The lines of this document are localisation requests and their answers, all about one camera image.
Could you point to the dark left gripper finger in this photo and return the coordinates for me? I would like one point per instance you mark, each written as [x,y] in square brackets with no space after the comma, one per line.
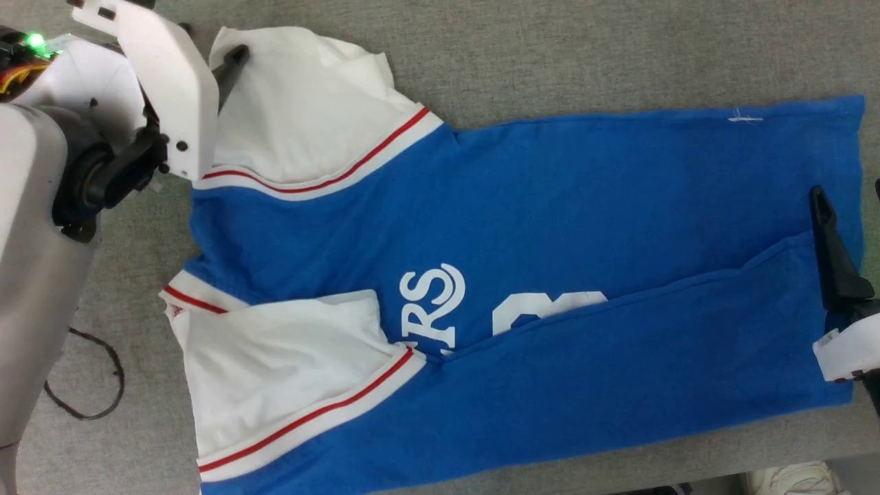
[230,72]

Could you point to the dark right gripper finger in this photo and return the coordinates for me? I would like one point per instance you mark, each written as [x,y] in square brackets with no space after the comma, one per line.
[835,254]

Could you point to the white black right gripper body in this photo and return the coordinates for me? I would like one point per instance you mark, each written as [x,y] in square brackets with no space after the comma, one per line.
[849,350]

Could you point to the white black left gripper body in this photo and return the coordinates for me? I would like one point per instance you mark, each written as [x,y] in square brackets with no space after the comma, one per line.
[168,82]

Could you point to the blue white red-striped T-shirt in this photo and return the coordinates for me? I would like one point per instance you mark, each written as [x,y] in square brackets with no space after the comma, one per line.
[550,206]

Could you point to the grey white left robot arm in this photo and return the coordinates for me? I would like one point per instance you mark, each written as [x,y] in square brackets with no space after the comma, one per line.
[34,240]

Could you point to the white shoe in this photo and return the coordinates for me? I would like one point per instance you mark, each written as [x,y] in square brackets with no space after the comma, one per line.
[797,479]

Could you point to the grey fabric table cover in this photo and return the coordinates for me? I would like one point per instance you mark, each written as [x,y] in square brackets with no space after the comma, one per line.
[584,48]

